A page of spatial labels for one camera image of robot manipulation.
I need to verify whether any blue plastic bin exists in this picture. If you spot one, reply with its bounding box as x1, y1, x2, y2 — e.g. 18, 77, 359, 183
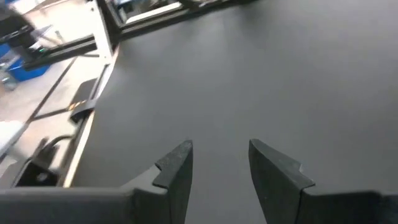
6, 57, 52, 82

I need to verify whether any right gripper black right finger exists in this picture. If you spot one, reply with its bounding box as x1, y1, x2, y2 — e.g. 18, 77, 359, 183
248, 138, 316, 224

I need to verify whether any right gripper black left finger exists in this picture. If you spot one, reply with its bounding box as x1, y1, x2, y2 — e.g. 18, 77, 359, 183
120, 139, 194, 224

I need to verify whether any black table frame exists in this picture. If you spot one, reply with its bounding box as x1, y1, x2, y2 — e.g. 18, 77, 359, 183
23, 0, 259, 72

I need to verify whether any black mounting bracket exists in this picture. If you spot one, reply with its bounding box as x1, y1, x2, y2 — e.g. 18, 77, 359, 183
68, 77, 100, 124

